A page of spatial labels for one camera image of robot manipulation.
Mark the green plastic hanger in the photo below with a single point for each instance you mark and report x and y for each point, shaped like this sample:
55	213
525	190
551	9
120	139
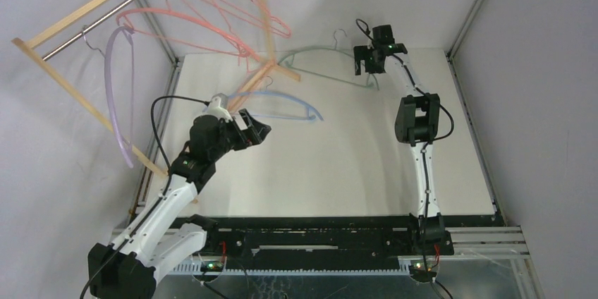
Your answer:
288	59

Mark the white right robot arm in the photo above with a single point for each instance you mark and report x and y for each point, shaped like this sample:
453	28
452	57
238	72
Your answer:
416	124

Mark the aluminium frame post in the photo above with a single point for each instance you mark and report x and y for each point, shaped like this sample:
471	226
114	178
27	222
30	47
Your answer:
463	30
154	27

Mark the purple plastic hanger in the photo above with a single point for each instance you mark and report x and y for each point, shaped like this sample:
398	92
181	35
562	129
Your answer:
124	143

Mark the right aluminium frame post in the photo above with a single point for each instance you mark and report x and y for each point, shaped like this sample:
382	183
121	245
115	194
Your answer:
463	30

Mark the left aluminium frame post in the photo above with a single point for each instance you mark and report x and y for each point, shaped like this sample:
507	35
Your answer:
154	27

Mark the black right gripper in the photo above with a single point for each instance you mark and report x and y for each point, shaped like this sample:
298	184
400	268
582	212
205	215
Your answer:
369	53

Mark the wooden clothes rack frame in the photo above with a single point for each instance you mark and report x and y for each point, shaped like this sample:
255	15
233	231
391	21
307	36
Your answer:
53	149

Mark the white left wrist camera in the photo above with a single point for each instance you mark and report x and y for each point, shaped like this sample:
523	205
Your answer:
217	107

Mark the pink curved plastic hanger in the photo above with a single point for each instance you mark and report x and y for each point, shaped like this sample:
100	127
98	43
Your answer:
224	29

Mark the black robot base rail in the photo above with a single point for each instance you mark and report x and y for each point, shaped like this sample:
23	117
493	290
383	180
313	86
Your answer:
335	244

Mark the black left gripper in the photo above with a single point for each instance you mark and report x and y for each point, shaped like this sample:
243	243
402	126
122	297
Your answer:
257	130

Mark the blue plastic hanger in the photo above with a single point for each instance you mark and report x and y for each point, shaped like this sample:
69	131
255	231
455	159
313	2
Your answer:
272	104

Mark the pink notched hanger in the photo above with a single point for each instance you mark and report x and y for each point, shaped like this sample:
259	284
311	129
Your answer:
190	35

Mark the metal rack hanging rod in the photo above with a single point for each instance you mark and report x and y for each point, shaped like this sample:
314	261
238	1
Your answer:
72	18

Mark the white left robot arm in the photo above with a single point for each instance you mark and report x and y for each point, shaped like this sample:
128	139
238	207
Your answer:
133	264

